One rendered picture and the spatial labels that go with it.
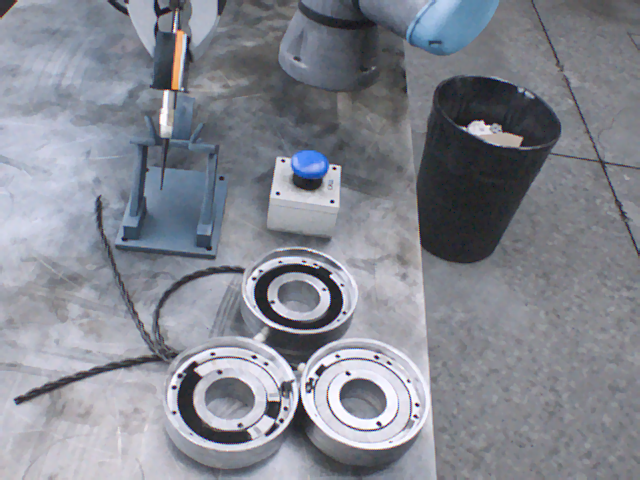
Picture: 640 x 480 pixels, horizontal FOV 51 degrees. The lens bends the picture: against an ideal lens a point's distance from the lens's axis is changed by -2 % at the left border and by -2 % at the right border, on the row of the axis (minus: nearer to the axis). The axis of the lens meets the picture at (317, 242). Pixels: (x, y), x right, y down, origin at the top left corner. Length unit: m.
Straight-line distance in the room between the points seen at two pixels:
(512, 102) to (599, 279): 0.58
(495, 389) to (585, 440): 0.23
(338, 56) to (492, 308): 1.08
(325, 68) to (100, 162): 0.34
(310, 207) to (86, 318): 0.24
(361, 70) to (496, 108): 1.03
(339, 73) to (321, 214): 0.30
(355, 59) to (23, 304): 0.54
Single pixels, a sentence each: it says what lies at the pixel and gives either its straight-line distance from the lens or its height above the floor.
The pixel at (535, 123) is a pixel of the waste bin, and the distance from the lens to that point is 1.92.
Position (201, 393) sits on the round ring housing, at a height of 0.83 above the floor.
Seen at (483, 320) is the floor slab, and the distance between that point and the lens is 1.83.
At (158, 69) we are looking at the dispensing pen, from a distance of 0.59.
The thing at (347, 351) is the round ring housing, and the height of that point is 0.83.
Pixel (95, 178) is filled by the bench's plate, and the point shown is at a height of 0.80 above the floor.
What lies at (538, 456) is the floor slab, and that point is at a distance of 1.64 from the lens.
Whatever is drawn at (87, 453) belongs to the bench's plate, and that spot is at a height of 0.80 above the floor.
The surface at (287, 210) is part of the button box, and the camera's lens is 0.70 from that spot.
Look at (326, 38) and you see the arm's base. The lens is 0.94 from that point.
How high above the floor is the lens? 1.29
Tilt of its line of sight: 43 degrees down
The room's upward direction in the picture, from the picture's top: 11 degrees clockwise
